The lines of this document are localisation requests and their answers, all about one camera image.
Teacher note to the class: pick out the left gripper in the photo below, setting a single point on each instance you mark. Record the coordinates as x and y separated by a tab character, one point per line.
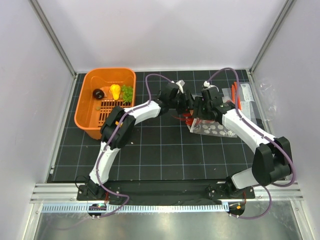
186	104

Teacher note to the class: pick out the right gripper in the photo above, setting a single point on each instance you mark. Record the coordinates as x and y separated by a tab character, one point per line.
198	102

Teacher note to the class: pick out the red toy lobster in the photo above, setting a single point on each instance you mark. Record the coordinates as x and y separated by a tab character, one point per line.
186	118

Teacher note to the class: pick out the clear dotted zip bag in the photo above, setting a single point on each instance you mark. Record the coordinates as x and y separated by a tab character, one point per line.
210	128

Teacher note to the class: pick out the green toy grapes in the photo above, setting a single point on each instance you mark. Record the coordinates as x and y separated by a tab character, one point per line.
127	93

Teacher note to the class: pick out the orange plastic basket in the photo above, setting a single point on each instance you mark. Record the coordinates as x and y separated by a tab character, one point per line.
91	113

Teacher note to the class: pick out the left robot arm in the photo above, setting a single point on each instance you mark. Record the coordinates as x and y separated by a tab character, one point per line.
119	125

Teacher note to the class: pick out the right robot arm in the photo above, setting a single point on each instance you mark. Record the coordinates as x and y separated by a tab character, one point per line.
272	155

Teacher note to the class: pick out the spare zip bags orange zippers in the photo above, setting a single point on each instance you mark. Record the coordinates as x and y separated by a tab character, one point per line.
245	99

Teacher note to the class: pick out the black grid mat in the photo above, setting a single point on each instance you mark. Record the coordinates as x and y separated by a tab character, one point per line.
160	148

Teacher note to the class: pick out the yellow toy pear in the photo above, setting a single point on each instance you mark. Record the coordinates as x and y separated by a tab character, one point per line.
115	91

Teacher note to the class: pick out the dark plum toy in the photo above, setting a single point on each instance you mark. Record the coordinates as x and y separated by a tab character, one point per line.
98	94

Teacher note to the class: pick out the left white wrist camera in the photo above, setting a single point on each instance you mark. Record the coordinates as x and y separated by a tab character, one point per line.
180	84

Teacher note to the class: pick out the slotted cable duct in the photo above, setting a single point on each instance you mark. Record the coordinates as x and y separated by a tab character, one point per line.
98	208

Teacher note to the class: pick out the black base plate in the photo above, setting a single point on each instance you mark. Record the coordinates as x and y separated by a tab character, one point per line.
198	192

